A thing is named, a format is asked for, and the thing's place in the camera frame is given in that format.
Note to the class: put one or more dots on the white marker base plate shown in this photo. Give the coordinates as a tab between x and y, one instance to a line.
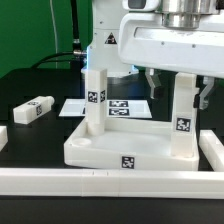
115	108

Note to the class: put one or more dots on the white right fence bar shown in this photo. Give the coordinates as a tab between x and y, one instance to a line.
213	149

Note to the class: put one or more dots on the white front fence bar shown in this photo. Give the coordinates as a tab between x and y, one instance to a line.
111	183

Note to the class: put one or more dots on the white fence bar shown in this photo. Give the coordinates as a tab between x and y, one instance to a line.
111	183
213	149

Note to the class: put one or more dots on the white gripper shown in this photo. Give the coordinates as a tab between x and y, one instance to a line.
144	41

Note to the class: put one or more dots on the white desk top tray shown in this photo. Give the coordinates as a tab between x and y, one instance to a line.
132	144

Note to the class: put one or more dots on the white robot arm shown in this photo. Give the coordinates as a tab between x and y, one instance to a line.
107	17

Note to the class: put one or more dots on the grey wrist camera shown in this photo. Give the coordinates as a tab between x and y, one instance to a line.
141	5

